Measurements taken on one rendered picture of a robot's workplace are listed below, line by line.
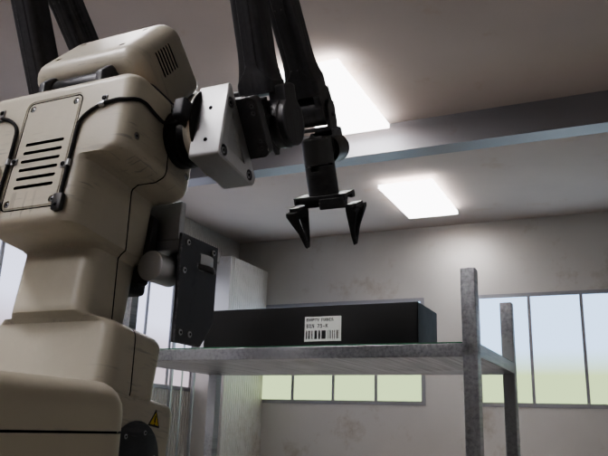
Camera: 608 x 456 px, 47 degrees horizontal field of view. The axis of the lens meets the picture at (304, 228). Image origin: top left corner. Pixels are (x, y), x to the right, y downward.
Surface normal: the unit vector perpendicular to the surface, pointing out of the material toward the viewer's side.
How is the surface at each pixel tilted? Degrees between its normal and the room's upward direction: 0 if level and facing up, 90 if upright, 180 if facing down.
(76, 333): 82
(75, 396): 63
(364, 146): 90
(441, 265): 90
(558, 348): 90
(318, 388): 90
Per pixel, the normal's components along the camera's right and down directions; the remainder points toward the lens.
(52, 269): -0.41, -0.40
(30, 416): 0.91, -0.09
